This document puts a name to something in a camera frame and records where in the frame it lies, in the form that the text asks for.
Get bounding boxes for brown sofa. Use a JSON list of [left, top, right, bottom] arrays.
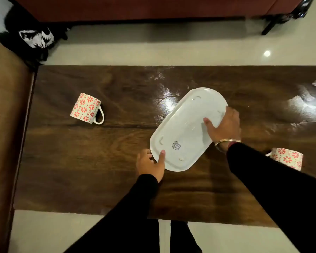
[[0, 38, 35, 253]]

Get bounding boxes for gold bangle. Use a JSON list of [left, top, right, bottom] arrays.
[[215, 139, 242, 153]]

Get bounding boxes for white oval serving tray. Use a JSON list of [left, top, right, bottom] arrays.
[[150, 87, 228, 172]]

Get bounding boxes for black chair leg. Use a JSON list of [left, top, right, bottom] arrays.
[[261, 0, 315, 36]]

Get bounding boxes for person's left hand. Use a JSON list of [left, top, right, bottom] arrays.
[[136, 149, 166, 183]]

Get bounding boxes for white mug red floral print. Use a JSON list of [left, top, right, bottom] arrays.
[[265, 148, 304, 171], [70, 93, 105, 125]]

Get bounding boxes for person's legs in black trousers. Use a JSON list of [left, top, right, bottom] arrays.
[[158, 220, 203, 253]]

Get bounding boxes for person's right hand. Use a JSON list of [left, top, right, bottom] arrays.
[[203, 106, 242, 144]]

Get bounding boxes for black bag white print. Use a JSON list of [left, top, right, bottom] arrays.
[[0, 5, 69, 67]]

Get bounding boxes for red sofa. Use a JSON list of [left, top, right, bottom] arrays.
[[8, 0, 306, 24]]

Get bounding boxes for person's left forearm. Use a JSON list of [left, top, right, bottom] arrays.
[[64, 174, 160, 253]]

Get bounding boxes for person's right forearm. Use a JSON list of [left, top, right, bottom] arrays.
[[226, 143, 316, 253]]

